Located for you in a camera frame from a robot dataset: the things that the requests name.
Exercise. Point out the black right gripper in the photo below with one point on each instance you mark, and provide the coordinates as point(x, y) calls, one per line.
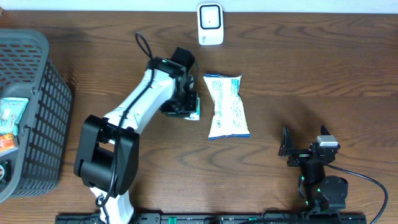
point(287, 148)

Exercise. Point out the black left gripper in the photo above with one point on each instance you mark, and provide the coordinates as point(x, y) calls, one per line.
point(179, 111)

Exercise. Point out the small teal gum pack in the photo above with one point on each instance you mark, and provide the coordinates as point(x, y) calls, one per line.
point(195, 116)

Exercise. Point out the yellow white snack bag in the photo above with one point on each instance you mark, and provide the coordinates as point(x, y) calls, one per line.
point(229, 119)

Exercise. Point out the light green candy packet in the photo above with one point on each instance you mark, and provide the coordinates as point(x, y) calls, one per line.
point(12, 110)

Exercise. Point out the orange snack packet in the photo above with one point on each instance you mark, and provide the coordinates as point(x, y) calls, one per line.
point(7, 143)

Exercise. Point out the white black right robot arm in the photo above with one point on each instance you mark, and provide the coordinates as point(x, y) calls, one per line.
point(324, 195)

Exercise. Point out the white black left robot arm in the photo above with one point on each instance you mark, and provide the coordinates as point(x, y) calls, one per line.
point(107, 158)

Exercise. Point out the grey plastic mesh basket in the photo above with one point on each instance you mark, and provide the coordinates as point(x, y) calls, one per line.
point(27, 72)

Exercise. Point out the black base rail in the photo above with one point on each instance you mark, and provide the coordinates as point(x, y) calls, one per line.
point(155, 218)

